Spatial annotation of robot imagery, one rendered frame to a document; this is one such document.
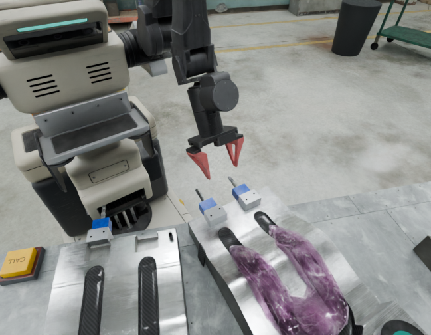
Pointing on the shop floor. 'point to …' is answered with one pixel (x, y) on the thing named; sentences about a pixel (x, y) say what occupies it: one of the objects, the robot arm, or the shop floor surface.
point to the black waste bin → (354, 26)
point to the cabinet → (314, 7)
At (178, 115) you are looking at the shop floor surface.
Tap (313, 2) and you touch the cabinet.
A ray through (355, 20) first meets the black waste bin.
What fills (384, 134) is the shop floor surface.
